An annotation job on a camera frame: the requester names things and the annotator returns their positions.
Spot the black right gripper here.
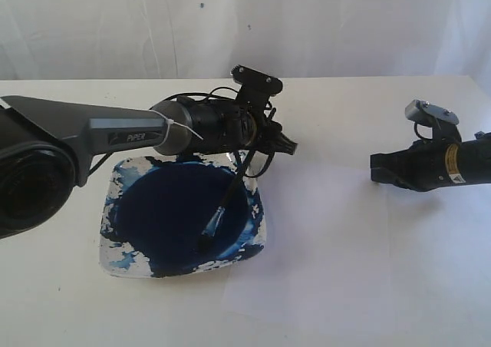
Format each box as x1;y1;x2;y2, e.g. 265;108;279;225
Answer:
370;141;473;192

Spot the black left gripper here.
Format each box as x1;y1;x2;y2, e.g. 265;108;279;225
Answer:
180;97;298;155

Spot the black paintbrush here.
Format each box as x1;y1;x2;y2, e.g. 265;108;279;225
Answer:
197;150;256;253

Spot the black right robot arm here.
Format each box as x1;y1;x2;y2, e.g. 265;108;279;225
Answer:
370;134;490;192

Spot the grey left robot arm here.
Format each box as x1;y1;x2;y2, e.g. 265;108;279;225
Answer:
1;93;296;238

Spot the white paper sheet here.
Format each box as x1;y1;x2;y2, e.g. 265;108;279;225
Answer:
222;163;392;332

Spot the white dish with blue paint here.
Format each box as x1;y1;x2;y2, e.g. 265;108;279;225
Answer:
99;153;267;278

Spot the white backdrop cloth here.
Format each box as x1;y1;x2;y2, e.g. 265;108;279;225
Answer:
1;0;490;79

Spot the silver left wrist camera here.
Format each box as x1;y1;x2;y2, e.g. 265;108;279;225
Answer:
231;64;283;111

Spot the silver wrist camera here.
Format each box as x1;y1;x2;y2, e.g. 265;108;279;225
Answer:
404;99;462;144
231;64;283;111

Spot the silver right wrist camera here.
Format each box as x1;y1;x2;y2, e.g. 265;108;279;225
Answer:
404;99;462;144

